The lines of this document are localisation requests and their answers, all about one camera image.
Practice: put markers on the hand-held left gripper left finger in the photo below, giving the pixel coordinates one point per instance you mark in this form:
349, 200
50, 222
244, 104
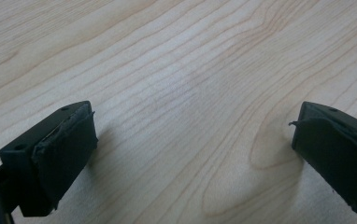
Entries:
55, 152

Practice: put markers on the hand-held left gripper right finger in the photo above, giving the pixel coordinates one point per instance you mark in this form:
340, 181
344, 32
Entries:
338, 152

